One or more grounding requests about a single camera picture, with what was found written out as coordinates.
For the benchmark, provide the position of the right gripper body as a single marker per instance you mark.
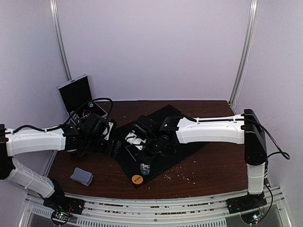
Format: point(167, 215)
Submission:
point(144, 155)

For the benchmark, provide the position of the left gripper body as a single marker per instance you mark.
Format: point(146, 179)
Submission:
point(94, 142)

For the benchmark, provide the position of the aluminium frame post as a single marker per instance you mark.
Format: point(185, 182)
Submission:
point(250, 30)
point(58, 32)

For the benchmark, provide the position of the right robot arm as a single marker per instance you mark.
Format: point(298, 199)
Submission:
point(242, 129)

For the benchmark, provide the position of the blue playing card deck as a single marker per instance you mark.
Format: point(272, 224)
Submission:
point(82, 176)

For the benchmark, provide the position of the aluminium poker chip case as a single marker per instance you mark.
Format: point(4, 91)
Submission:
point(76, 95)

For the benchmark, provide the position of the black poker mat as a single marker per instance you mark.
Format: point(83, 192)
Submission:
point(131, 165)

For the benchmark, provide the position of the multicolour poker chip stack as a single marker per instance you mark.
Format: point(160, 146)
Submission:
point(145, 169)

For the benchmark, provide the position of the orange big blind button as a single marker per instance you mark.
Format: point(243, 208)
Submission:
point(137, 179)

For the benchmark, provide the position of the aluminium frame post left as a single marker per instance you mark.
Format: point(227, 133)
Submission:
point(58, 32)

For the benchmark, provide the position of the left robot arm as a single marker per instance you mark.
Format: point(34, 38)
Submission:
point(27, 138)

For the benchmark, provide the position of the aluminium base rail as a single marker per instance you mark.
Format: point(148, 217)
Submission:
point(203, 211)

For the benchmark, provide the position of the aluminium frame post right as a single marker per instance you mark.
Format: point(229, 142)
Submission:
point(250, 30)

